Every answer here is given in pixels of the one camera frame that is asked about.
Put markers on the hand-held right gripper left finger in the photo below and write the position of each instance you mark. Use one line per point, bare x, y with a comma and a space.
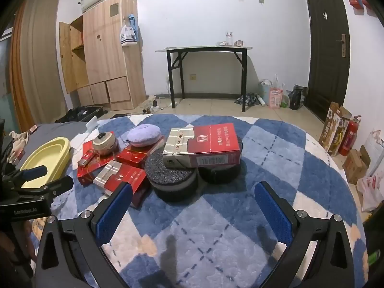
114, 213

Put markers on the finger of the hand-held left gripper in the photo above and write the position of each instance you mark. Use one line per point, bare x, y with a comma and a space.
34, 172
60, 184

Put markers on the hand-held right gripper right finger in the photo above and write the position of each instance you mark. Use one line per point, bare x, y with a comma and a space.
273, 213

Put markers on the yellow plastic basin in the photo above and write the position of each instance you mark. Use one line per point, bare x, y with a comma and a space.
54, 150

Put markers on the large red cigarette box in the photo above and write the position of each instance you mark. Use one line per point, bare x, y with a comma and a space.
90, 174

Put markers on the red silver cigarette box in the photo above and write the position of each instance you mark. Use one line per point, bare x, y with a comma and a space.
210, 144
132, 177

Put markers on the beige round gadget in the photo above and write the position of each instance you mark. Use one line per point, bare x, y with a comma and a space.
103, 144

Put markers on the dark red cigarette box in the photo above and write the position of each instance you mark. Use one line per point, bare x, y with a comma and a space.
132, 156

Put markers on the round black sponge disc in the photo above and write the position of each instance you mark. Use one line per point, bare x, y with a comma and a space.
171, 171
222, 174

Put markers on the beige cloth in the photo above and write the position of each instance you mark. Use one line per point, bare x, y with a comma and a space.
18, 139

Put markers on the small red white box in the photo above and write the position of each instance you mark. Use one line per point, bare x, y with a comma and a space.
33, 129

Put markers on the blue white plaid blanket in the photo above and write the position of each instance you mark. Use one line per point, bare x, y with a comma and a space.
210, 222

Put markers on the white cloth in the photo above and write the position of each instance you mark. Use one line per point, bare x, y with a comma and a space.
91, 123

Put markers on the black case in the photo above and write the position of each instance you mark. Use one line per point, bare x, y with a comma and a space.
81, 113

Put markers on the purple plush toy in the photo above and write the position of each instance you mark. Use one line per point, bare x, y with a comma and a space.
142, 135

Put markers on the brown cardboard box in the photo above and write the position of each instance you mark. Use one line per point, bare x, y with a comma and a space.
354, 165

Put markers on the printed cardboard box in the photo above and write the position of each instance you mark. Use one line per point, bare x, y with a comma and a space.
333, 129

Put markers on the white plastic bags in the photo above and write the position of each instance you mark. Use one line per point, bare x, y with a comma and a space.
373, 186

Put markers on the red fire extinguisher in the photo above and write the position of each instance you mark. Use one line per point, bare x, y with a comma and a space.
349, 138

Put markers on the beige curtain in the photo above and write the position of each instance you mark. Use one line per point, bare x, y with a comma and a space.
39, 60

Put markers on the white roll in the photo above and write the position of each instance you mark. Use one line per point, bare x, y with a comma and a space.
261, 100

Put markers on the pink packet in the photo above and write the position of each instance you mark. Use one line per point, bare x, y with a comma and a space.
275, 98

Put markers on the plaid cloth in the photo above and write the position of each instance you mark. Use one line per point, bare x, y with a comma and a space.
247, 99

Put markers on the black bag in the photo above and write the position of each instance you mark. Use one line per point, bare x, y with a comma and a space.
297, 97

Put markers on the wooden wardrobe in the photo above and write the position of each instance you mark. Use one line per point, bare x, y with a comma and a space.
105, 51

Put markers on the white blue hanging bag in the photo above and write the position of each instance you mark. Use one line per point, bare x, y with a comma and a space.
129, 34

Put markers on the dark brown door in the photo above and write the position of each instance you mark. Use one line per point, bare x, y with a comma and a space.
327, 51

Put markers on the black folding table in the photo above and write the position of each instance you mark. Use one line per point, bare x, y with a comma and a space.
204, 48

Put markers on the clear glass bottle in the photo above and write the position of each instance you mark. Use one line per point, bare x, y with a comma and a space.
229, 38

